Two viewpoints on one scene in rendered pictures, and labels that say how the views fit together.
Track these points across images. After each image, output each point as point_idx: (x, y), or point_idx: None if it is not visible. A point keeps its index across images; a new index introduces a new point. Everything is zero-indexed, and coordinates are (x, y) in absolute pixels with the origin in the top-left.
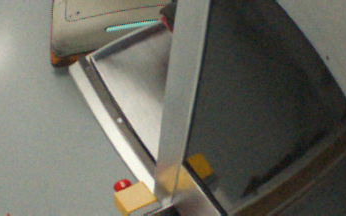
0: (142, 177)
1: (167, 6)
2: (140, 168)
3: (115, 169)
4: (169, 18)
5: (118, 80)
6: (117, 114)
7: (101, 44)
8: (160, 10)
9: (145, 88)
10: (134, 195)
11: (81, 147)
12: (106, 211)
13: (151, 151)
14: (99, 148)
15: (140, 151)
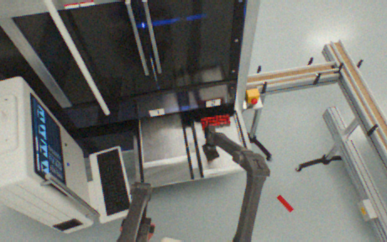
0: (241, 120)
1: (216, 156)
2: (240, 123)
3: (221, 223)
4: (217, 150)
5: None
6: (243, 139)
7: None
8: (219, 155)
9: None
10: (253, 92)
11: (232, 237)
12: (233, 204)
13: (237, 122)
14: (224, 234)
15: (239, 125)
